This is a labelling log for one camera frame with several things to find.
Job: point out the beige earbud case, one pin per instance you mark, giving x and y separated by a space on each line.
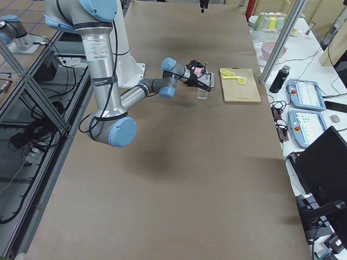
335 118

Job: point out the lemon slice far right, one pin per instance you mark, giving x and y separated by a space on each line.
241 81

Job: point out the black laptop monitor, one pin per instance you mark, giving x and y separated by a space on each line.
321 170

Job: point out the pink bowl with ice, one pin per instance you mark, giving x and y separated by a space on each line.
267 48

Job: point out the far blue teach pendant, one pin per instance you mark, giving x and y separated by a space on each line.
305 94

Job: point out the green plastic cup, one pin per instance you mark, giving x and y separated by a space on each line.
260 21

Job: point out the bamboo cutting board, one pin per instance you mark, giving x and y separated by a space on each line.
233 92

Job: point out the silver digital kitchen scale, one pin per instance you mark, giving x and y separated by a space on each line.
208 79

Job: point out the pink plastic cup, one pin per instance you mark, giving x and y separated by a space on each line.
198 71

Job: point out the near blue teach pendant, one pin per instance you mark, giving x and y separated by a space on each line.
306 127

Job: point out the blue teach pendant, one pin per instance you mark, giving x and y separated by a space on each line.
305 94
306 127

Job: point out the aluminium frame post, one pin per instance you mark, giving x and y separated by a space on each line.
282 39

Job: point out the yellow plastic cup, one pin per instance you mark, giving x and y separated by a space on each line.
272 23

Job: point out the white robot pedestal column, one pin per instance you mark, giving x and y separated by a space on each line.
129 72

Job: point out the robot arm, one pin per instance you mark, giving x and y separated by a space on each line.
94 22

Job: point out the clear wine glass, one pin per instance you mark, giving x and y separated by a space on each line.
259 36

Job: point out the lemon slice lower left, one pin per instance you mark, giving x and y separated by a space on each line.
223 71

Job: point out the black water bottle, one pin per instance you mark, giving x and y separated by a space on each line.
280 79

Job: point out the yellow plastic knife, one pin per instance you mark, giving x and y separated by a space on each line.
231 77

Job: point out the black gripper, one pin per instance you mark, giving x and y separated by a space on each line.
191 80

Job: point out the black smartphone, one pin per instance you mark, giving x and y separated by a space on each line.
334 106

